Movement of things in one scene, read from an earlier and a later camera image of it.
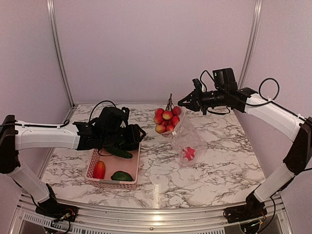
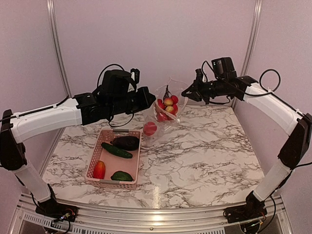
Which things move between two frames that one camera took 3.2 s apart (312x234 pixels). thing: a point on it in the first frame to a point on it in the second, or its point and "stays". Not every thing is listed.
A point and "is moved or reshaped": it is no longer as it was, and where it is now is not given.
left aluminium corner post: x=52 y=19 stays
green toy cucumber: x=118 y=153 stays
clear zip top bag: x=188 y=142 to x=170 y=98
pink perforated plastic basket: x=113 y=171 stays
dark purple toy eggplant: x=130 y=146 stays
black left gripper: x=134 y=135 to x=144 y=91
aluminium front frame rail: x=27 y=219 stays
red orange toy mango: x=99 y=170 stays
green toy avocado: x=121 y=175 stays
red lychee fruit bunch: x=166 y=120 is moved or reshaped
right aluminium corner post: x=248 y=60 stays
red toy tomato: x=188 y=153 to x=149 y=128
